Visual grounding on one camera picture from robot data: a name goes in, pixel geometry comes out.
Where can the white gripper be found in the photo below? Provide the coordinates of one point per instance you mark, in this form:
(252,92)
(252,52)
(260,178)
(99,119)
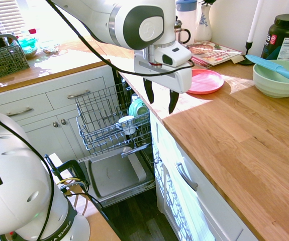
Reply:
(174,80)

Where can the coral pink round plate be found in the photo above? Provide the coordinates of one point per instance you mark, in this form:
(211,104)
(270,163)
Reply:
(204,81)

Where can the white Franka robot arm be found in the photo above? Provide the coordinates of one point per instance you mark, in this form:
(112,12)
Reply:
(134,15)

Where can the grey dishwasher door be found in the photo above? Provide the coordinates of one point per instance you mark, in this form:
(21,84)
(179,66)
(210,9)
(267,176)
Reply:
(114,173)

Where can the green ceramic bowl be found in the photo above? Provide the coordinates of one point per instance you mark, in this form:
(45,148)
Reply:
(137,108)

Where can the white mug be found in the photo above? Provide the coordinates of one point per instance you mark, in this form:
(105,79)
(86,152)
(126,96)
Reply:
(128,124)

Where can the glass French press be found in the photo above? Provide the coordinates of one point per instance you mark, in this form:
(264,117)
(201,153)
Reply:
(183,35)

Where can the red checked cookbook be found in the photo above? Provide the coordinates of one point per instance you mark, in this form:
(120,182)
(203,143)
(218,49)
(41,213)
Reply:
(214,52)

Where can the white blue-flowered vase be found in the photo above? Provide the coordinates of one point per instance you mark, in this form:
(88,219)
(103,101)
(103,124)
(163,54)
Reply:
(203,27)

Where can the white pitcher blue lid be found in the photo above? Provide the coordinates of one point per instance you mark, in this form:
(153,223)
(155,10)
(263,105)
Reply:
(188,17)

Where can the black candle holder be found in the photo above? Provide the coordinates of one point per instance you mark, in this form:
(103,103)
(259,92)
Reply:
(247,54)

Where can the round metal cabinet knob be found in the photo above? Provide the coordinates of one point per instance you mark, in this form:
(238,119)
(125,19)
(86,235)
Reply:
(55,124)
(63,122)

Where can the green plant sprig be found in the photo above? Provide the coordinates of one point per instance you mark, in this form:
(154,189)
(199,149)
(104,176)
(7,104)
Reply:
(207,2)

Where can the pale green bowl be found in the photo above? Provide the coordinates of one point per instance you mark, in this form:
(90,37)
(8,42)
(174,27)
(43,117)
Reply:
(275,85)

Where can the blue clamp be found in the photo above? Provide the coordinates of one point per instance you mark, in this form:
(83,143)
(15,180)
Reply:
(69,167)

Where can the small glass dish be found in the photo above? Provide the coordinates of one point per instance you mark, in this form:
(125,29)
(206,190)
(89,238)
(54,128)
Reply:
(50,49)

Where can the white taper candle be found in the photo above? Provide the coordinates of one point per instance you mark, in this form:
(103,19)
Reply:
(255,20)

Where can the blue plastic knife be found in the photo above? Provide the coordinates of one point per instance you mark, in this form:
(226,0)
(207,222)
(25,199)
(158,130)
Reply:
(280,69)

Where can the black protein powder tub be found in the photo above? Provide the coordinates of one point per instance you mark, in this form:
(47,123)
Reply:
(287,37)

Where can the teal glass bowl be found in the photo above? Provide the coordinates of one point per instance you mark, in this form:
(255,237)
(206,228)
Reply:
(28,47)

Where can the grey cutlery basket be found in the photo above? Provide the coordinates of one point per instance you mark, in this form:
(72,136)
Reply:
(3,60)

